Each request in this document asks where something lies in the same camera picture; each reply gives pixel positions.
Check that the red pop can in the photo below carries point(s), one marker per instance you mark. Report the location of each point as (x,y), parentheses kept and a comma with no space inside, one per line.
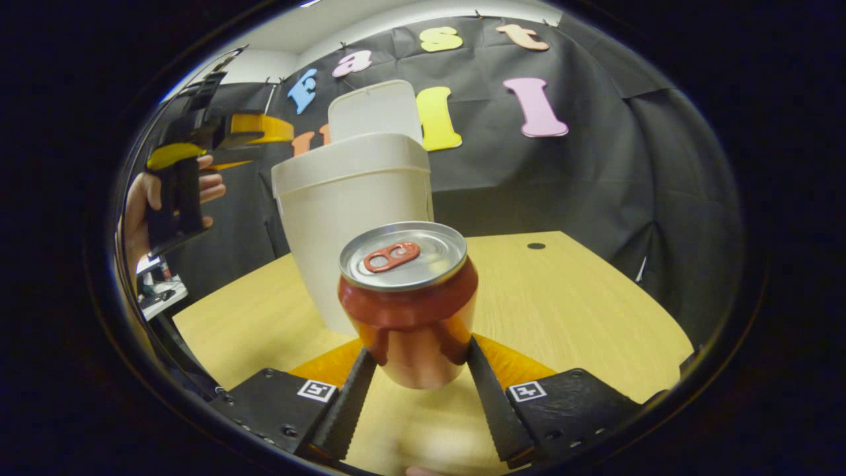
(410,311)

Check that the black backdrop cloth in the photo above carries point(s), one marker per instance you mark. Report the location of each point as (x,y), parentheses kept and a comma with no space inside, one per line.
(562,185)

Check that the white side table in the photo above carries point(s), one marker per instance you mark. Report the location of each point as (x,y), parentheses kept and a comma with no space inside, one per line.
(168,301)

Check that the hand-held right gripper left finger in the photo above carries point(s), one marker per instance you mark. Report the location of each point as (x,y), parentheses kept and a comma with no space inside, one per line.
(344,410)

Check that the wooden desktop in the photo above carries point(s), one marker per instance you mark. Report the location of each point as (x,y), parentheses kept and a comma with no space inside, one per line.
(562,311)

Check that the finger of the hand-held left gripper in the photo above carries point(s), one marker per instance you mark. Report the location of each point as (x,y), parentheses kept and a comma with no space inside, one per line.
(228,164)
(261,129)

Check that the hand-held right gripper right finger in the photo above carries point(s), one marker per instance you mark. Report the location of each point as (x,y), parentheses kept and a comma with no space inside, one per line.
(496,410)

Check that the white desktop garbage bin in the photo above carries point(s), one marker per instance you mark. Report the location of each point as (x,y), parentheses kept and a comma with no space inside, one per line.
(330,218)

